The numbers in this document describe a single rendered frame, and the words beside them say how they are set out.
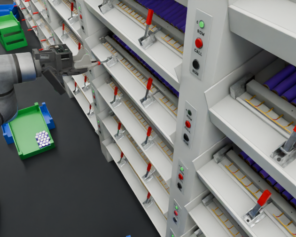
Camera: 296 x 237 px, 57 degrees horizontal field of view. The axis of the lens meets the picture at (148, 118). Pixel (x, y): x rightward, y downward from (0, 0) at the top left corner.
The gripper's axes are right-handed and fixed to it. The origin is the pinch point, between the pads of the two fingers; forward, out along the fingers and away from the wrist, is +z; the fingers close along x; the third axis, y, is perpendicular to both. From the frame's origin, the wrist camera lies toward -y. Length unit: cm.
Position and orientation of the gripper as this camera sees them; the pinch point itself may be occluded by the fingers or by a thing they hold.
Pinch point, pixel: (93, 64)
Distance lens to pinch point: 101.4
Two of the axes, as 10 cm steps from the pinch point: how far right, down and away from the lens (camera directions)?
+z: 8.5, -2.2, 4.7
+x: -5.0, -5.8, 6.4
